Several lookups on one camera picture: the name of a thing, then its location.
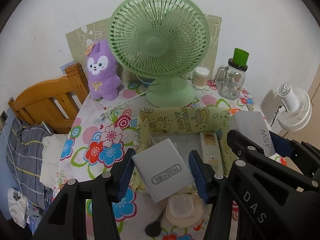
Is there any white standing fan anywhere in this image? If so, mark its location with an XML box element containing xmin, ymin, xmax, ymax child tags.
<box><xmin>272</xmin><ymin>84</ymin><xmax>313</xmax><ymax>132</ymax></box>

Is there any green desk fan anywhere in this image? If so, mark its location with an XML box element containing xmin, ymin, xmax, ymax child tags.
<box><xmin>109</xmin><ymin>0</ymin><xmax>210</xmax><ymax>108</ymax></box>

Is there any round cream bear-ear box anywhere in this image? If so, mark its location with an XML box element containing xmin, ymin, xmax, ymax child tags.
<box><xmin>166</xmin><ymin>194</ymin><xmax>203</xmax><ymax>228</ymax></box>

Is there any small white labelled box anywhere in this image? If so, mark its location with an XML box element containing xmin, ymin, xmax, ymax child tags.
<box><xmin>132</xmin><ymin>138</ymin><xmax>195</xmax><ymax>203</ymax></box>

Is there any white desk fan cable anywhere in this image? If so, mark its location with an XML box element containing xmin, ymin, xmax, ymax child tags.
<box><xmin>100</xmin><ymin>91</ymin><xmax>150</xmax><ymax>120</ymax></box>

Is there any purple plush toy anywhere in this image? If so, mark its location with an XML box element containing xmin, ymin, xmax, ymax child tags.
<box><xmin>84</xmin><ymin>39</ymin><xmax>122</xmax><ymax>101</ymax></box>

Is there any yellow patterned storage box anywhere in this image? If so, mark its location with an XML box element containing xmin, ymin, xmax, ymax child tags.
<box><xmin>130</xmin><ymin>106</ymin><xmax>240</xmax><ymax>200</ymax></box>

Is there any black fan power cable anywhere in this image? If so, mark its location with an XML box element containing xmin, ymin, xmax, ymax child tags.
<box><xmin>270</xmin><ymin>105</ymin><xmax>283</xmax><ymax>127</ymax></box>

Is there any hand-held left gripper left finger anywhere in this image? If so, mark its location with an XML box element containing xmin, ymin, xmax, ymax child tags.
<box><xmin>32</xmin><ymin>148</ymin><xmax>137</xmax><ymax>240</ymax></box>

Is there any glass jar mug green lid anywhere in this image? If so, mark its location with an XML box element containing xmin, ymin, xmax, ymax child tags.
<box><xmin>215</xmin><ymin>48</ymin><xmax>250</xmax><ymax>100</ymax></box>

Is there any wooden bed headboard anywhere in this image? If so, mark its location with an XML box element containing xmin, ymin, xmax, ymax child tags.
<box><xmin>7</xmin><ymin>62</ymin><xmax>90</xmax><ymax>134</ymax></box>

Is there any grey plaid pillow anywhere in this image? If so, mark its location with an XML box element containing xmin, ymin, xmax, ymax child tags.
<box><xmin>6</xmin><ymin>117</ymin><xmax>54</xmax><ymax>209</ymax></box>

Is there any green patterned wall mat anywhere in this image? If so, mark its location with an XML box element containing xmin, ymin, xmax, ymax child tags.
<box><xmin>65</xmin><ymin>14</ymin><xmax>222</xmax><ymax>80</ymax></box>

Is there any white crumpled cloth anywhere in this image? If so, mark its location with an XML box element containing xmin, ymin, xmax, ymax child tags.
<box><xmin>40</xmin><ymin>134</ymin><xmax>69</xmax><ymax>188</ymax></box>

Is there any white and black cloth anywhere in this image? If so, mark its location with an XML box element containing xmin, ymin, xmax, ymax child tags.
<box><xmin>7</xmin><ymin>187</ymin><xmax>29</xmax><ymax>228</ymax></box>

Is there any floral tablecloth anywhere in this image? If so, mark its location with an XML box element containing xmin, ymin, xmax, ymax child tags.
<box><xmin>56</xmin><ymin>79</ymin><xmax>288</xmax><ymax>240</ymax></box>

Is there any white remote control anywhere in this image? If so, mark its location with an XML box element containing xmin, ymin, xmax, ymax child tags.
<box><xmin>199</xmin><ymin>132</ymin><xmax>223</xmax><ymax>174</ymax></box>

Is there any blue patterned wall sticker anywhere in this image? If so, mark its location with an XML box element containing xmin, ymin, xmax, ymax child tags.
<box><xmin>61</xmin><ymin>62</ymin><xmax>75</xmax><ymax>74</ymax></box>

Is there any cotton swab container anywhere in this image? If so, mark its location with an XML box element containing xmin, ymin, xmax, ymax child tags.
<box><xmin>193</xmin><ymin>67</ymin><xmax>210</xmax><ymax>89</ymax></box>

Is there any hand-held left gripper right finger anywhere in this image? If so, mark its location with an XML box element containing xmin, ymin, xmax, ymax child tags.
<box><xmin>188</xmin><ymin>150</ymin><xmax>234</xmax><ymax>240</ymax></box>

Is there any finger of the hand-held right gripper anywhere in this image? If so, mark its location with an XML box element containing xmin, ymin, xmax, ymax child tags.
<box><xmin>270</xmin><ymin>131</ymin><xmax>320</xmax><ymax>178</ymax></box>
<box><xmin>226</xmin><ymin>129</ymin><xmax>278</xmax><ymax>178</ymax></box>

